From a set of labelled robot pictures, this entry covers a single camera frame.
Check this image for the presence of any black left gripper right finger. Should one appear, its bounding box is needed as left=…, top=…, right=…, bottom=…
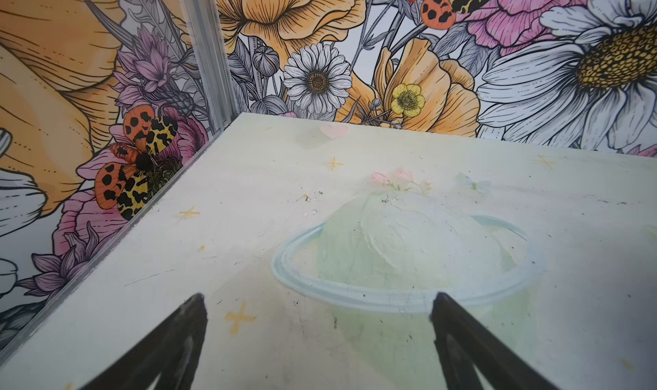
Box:
left=429, top=292, right=557, bottom=390

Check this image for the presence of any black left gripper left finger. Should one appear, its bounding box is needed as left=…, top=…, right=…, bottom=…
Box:
left=83, top=293, right=208, bottom=389

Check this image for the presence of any silver aluminium corner post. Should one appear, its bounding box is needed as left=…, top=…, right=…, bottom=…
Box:
left=181, top=0, right=240, bottom=135

